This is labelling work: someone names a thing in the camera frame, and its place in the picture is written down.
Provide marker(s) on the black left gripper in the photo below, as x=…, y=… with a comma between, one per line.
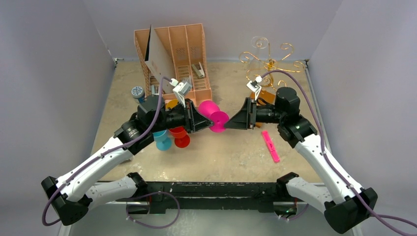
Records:
x=195, y=121

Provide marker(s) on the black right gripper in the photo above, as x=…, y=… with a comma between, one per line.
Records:
x=253, y=113

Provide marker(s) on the magenta plastic wine glass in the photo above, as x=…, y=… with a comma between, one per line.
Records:
x=215, y=117

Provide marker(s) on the red plastic wine glass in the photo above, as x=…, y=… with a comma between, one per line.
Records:
x=181, y=138

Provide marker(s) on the yellow plastic wine glass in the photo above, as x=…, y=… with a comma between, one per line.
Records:
x=171, y=104

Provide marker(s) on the teal wine glass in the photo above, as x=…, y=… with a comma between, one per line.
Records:
x=162, y=140

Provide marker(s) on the clear wine glass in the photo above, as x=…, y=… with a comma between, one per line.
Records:
x=259, y=57

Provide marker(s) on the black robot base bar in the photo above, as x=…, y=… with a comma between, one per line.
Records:
x=260, y=196

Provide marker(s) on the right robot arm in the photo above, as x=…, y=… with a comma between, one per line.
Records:
x=337, y=201

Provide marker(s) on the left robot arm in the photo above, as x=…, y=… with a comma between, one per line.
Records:
x=72, y=195

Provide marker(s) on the pink plastic clip tool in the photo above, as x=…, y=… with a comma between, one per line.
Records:
x=271, y=147

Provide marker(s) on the grey stapler in organizer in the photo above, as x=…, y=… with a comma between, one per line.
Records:
x=198, y=70

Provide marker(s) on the small blue white jar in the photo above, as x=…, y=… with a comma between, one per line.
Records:
x=138, y=94

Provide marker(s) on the peach plastic file organizer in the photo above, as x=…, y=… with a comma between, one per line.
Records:
x=186, y=45

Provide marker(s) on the white paper folder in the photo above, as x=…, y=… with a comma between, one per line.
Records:
x=158, y=61

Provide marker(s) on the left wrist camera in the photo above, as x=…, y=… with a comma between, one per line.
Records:
x=181, y=89

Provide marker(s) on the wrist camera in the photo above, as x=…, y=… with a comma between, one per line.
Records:
x=181, y=89
x=255, y=86

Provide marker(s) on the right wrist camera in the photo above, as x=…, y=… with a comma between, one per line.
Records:
x=255, y=86

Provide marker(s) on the gold wire wine glass rack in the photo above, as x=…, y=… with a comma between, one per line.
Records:
x=269, y=83

